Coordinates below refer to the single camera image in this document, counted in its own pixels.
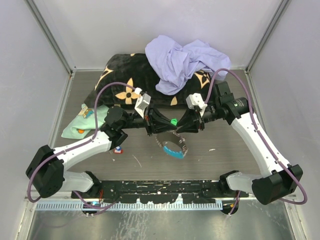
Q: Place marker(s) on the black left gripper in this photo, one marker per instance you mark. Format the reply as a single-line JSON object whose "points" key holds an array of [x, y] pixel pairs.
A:
{"points": [[155, 122]]}

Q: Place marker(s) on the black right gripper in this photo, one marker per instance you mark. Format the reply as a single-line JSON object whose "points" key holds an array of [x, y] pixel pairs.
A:
{"points": [[190, 120]]}

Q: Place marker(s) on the red tagged key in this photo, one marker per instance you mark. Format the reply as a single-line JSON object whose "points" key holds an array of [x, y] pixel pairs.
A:
{"points": [[118, 150]]}

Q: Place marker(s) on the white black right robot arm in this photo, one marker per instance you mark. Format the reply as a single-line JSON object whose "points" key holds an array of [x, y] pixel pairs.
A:
{"points": [[277, 179]]}

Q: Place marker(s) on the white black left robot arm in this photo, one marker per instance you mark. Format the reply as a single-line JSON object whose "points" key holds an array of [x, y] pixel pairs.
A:
{"points": [[49, 172]]}

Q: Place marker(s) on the black floral pillow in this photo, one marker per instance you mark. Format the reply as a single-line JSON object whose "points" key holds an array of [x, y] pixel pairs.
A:
{"points": [[135, 71]]}

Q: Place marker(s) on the lavender crumpled cloth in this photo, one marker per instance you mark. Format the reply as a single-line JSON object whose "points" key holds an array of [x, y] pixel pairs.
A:
{"points": [[175, 64]]}

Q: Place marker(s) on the mint green cartoon cloth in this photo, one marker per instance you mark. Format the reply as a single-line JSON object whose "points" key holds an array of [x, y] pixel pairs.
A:
{"points": [[81, 125]]}

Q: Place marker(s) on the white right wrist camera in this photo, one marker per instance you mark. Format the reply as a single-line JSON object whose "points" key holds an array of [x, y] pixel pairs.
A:
{"points": [[195, 100]]}

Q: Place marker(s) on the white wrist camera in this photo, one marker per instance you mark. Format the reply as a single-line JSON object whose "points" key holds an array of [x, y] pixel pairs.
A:
{"points": [[142, 104], [195, 100]]}

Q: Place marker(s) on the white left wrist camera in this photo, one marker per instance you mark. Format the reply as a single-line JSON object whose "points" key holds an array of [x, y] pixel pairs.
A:
{"points": [[142, 104]]}

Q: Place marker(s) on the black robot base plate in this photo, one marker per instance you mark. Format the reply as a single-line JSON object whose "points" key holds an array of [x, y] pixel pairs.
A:
{"points": [[158, 191]]}

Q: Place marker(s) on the slotted grey cable duct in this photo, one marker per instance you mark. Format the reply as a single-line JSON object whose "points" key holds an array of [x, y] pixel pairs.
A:
{"points": [[77, 205]]}

